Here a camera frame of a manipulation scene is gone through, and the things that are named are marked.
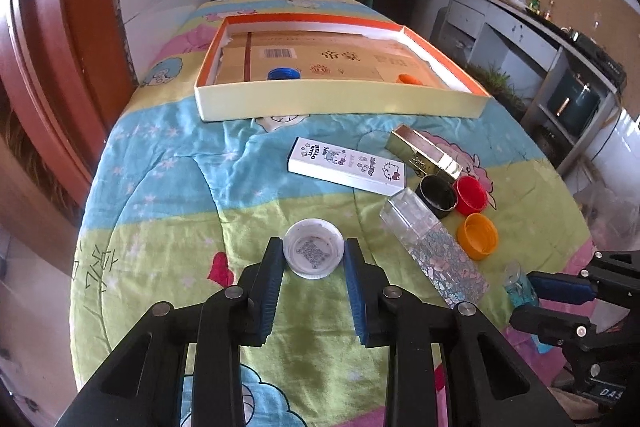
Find green grass plants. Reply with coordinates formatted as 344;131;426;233
470;64;526;108

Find black gas stove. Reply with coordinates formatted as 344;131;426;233
570;29;628;80

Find colourful cartoon blanket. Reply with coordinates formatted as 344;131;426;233
69;0;608;427

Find orange-rimmed shallow box tray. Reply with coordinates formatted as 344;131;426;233
194;11;493;122

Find white desk cabinet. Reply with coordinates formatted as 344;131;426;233
445;0;628;168

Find black bottle cap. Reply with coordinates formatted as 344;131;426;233
419;174;459;216

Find red bottle cap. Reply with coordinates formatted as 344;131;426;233
452;176;490;216

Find white bottle cap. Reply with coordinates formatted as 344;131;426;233
282;218;347;279

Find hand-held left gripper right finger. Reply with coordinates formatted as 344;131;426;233
342;237;573;427

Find red wooden door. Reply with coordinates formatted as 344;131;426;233
0;0;136;228

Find teal tube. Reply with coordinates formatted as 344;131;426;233
502;259;542;309

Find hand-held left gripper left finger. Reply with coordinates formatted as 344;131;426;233
59;236;287;427

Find gold rectangular box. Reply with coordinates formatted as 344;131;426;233
390;124;463;182

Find clear floral print box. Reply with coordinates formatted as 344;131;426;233
380;187;490;310

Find dark teal container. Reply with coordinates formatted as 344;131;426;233
547;69;601;132

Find white cartoon print box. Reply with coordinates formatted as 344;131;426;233
286;136;407;196

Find clear plastic bag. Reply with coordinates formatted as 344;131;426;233
575;187;640;248

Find blue bottle cap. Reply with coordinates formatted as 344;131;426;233
266;66;302;82

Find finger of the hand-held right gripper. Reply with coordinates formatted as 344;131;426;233
509;306;625;349
527;269;601;306

